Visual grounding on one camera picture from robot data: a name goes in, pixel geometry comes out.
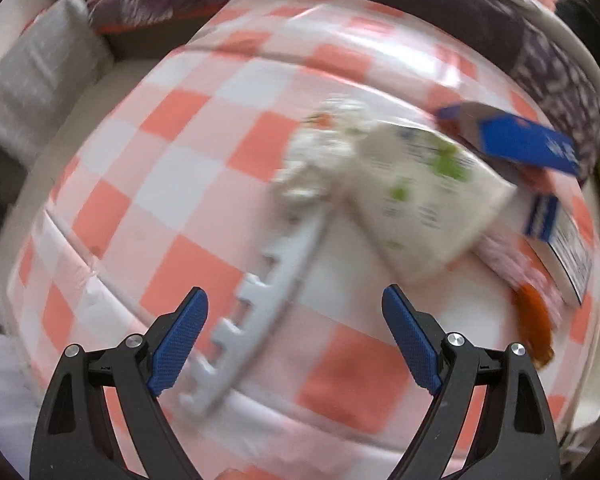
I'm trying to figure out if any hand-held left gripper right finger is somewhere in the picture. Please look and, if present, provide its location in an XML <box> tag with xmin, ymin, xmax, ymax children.
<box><xmin>382</xmin><ymin>284</ymin><xmax>563</xmax><ymax>480</ymax></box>

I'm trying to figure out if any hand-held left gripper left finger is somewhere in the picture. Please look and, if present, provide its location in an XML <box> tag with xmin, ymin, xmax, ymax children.
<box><xmin>30</xmin><ymin>286</ymin><xmax>209</xmax><ymax>480</ymax></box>

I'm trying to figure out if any orange wrapper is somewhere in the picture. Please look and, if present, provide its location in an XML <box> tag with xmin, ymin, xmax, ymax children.
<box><xmin>510</xmin><ymin>282</ymin><xmax>556</xmax><ymax>368</ymax></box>

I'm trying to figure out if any white toothed plastic strip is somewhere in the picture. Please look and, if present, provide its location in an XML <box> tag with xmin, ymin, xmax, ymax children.
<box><xmin>179</xmin><ymin>200</ymin><xmax>346</xmax><ymax>416</ymax></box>

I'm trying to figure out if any pink patterned wrapper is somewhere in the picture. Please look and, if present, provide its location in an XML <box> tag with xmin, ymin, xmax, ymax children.
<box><xmin>480</xmin><ymin>235</ymin><xmax>566</xmax><ymax>311</ymax></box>

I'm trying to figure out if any white carton with green print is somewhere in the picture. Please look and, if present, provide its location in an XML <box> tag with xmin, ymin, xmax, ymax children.
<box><xmin>350</xmin><ymin>122</ymin><xmax>518</xmax><ymax>286</ymax></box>

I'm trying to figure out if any blue and white small box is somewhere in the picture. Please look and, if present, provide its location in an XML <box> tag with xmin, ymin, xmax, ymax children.
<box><xmin>522</xmin><ymin>192</ymin><xmax>596</xmax><ymax>308</ymax></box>

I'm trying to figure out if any white tissue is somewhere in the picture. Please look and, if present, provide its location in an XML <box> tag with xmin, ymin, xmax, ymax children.
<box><xmin>275</xmin><ymin>97</ymin><xmax>381</xmax><ymax>201</ymax></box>

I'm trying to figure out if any blue carton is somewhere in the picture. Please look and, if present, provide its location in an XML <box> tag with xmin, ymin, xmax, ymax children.
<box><xmin>437</xmin><ymin>101</ymin><xmax>583</xmax><ymax>181</ymax></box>

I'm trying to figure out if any orange white checked tablecloth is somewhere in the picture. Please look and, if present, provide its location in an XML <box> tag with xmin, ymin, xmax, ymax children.
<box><xmin>5</xmin><ymin>0</ymin><xmax>600</xmax><ymax>480</ymax></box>

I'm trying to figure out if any grey cushion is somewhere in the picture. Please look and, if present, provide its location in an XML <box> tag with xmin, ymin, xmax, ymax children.
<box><xmin>0</xmin><ymin>0</ymin><xmax>116</xmax><ymax>161</ymax></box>

